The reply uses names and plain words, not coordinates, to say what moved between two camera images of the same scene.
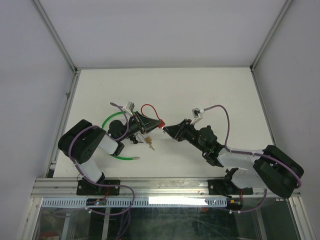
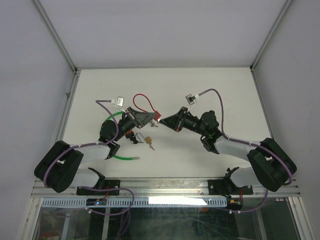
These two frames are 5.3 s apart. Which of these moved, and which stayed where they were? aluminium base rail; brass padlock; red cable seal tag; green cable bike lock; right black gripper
Moved: right black gripper; red cable seal tag
Stayed: aluminium base rail; green cable bike lock; brass padlock
